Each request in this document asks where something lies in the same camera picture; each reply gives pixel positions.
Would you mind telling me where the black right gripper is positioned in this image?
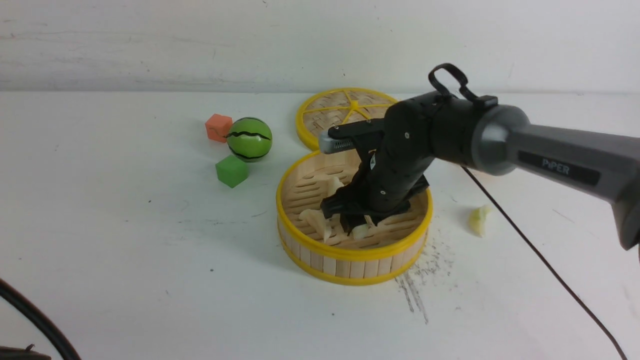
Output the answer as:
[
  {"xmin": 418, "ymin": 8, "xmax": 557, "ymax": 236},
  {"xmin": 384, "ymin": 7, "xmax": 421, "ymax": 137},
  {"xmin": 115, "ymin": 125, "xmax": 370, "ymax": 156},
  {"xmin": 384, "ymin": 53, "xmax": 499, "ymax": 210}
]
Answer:
[{"xmin": 320, "ymin": 150, "xmax": 431, "ymax": 235}]

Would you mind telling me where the pale green dumpling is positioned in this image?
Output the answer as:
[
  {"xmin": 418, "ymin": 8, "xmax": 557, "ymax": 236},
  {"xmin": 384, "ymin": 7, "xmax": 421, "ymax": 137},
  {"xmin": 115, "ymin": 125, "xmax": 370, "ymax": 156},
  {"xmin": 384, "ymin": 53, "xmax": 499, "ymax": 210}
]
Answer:
[{"xmin": 350, "ymin": 215, "xmax": 375, "ymax": 241}]

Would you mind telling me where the yellowish dumpling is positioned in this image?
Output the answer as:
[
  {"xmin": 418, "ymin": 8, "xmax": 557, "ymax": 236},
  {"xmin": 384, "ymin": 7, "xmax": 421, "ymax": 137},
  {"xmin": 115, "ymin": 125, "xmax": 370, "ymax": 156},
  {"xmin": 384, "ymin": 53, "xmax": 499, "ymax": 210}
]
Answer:
[{"xmin": 467, "ymin": 204, "xmax": 493, "ymax": 238}]

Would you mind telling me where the white dumpling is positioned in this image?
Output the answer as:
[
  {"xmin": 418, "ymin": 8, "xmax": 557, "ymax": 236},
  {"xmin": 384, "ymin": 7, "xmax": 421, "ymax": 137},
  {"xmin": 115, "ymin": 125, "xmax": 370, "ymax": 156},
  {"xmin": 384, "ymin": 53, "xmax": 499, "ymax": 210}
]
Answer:
[
  {"xmin": 299, "ymin": 209, "xmax": 332, "ymax": 243},
  {"xmin": 326, "ymin": 177, "xmax": 345, "ymax": 198}
]

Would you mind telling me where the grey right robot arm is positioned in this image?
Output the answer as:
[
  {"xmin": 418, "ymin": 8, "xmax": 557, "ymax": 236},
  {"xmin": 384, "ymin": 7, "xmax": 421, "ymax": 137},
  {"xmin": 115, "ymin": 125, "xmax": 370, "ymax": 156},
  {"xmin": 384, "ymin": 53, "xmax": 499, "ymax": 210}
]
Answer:
[{"xmin": 318, "ymin": 91, "xmax": 640, "ymax": 250}]

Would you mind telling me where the yellow bamboo steamer lid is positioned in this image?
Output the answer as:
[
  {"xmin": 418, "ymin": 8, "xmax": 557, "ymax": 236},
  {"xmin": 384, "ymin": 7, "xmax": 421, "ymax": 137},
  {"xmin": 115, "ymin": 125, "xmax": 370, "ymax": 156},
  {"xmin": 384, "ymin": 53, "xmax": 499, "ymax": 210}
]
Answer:
[{"xmin": 295, "ymin": 88, "xmax": 398, "ymax": 151}]

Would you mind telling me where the yellow bamboo steamer tray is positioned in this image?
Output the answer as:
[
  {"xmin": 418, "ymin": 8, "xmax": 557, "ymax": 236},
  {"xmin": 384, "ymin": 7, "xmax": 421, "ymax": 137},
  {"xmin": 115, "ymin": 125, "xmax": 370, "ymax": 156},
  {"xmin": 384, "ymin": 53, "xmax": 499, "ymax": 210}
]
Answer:
[{"xmin": 276, "ymin": 150, "xmax": 434, "ymax": 286}]

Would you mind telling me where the green toy watermelon ball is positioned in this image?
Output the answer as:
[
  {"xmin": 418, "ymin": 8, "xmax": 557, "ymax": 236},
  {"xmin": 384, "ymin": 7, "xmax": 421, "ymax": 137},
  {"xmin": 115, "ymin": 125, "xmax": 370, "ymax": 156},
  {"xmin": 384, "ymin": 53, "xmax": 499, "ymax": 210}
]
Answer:
[{"xmin": 226, "ymin": 117, "xmax": 274, "ymax": 162}]

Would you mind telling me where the green cube block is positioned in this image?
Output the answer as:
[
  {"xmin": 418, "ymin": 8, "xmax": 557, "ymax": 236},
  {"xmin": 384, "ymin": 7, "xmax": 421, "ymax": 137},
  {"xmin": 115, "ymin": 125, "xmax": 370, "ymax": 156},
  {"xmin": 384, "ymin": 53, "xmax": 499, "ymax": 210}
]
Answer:
[{"xmin": 215, "ymin": 155, "xmax": 249, "ymax": 188}]

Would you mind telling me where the orange cube block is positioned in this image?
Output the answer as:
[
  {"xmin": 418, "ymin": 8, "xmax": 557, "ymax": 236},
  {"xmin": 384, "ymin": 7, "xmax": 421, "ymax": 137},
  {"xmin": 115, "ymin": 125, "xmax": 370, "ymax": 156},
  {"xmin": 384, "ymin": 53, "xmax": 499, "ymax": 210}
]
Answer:
[{"xmin": 205, "ymin": 113, "xmax": 233, "ymax": 143}]

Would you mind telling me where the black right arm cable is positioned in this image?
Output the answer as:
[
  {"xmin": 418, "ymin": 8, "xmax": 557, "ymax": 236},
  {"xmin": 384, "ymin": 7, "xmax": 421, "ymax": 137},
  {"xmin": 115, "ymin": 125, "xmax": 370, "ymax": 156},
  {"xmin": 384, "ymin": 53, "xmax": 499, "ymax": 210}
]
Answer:
[{"xmin": 428, "ymin": 63, "xmax": 628, "ymax": 360}]

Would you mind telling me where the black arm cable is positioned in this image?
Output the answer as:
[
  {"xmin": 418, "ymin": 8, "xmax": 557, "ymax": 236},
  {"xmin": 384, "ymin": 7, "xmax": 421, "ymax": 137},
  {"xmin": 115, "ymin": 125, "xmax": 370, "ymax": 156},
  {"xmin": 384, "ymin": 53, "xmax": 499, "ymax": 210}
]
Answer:
[
  {"xmin": 0, "ymin": 278, "xmax": 83, "ymax": 360},
  {"xmin": 428, "ymin": 63, "xmax": 628, "ymax": 360}
]

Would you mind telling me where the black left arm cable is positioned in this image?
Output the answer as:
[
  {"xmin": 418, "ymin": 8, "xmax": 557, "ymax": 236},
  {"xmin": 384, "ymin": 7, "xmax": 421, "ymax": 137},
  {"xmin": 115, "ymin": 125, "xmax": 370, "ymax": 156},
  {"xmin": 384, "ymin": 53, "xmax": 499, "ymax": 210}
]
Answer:
[{"xmin": 0, "ymin": 278, "xmax": 83, "ymax": 360}]

